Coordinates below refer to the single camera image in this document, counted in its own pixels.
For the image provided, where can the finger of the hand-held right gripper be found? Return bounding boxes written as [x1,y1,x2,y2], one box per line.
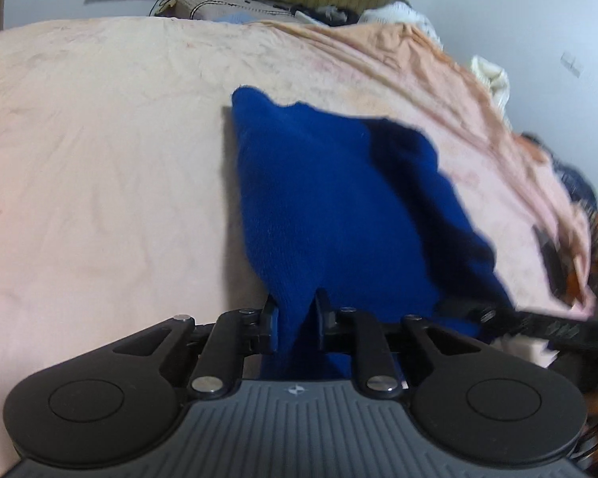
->
[437,300,598,352]

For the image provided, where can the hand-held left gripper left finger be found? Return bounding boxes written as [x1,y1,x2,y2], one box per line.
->
[112,294,281,400]

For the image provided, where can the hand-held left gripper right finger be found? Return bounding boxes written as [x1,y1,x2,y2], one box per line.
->
[315,289,479,400]

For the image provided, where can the blue knit sweater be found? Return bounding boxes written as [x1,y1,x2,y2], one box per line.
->
[229,86,516,384]

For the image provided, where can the dark patterned clothes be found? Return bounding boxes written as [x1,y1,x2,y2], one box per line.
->
[521,132,598,220]

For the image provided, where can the black flat device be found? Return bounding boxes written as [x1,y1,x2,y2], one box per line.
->
[532,224,569,296]

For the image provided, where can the pink bed sheet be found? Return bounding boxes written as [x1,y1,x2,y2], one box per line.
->
[0,16,598,465]

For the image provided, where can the cream fluffy cloth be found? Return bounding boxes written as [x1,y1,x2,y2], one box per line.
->
[469,55,513,125]

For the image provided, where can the white knit cloth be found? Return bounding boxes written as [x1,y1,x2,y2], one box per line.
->
[358,1,442,43]

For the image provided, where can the beige bag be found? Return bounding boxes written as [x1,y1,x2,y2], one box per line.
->
[172,0,312,25]

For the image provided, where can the white wall socket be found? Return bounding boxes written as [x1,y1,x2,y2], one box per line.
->
[561,51,585,78]

